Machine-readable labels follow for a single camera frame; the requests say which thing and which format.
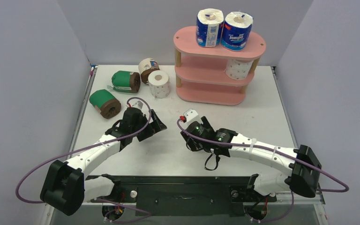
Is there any pink three-tier shelf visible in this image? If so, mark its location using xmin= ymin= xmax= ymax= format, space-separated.
xmin=173 ymin=26 xmax=266 ymax=105

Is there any green brown roll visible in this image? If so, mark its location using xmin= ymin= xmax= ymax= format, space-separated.
xmin=107 ymin=70 xmax=141 ymax=93
xmin=89 ymin=89 xmax=121 ymax=119

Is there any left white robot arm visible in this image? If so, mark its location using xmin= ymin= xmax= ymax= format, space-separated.
xmin=40 ymin=107 xmax=167 ymax=216

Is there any upright floral paper roll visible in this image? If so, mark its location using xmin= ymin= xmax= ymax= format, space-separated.
xmin=148 ymin=70 xmax=170 ymax=98

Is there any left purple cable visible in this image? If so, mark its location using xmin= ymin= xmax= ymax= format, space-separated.
xmin=15 ymin=97 xmax=153 ymax=224

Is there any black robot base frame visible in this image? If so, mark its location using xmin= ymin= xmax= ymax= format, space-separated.
xmin=83 ymin=175 xmax=277 ymax=223

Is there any beige brown paper roll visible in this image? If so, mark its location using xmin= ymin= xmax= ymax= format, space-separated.
xmin=138 ymin=58 xmax=160 ymax=84

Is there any far green brown roll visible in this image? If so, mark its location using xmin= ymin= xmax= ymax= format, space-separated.
xmin=107 ymin=70 xmax=141 ymax=93

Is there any near green brown roll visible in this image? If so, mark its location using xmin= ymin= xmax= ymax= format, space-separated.
xmin=89 ymin=89 xmax=121 ymax=119

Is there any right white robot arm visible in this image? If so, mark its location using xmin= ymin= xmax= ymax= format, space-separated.
xmin=179 ymin=116 xmax=322 ymax=200

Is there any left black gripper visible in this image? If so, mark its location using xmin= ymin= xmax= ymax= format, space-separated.
xmin=131 ymin=110 xmax=166 ymax=142

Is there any floral paper roll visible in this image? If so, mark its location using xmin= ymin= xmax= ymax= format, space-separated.
xmin=225 ymin=60 xmax=253 ymax=80
xmin=148 ymin=70 xmax=170 ymax=98

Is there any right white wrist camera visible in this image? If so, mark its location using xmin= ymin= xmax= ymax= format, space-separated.
xmin=180 ymin=109 xmax=202 ymax=126

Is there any blue paper roll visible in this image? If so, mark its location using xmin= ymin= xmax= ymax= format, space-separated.
xmin=196 ymin=8 xmax=224 ymax=47

